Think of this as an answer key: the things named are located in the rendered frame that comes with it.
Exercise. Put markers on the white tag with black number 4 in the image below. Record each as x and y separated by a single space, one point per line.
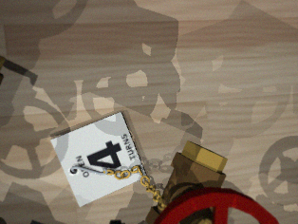
105 157

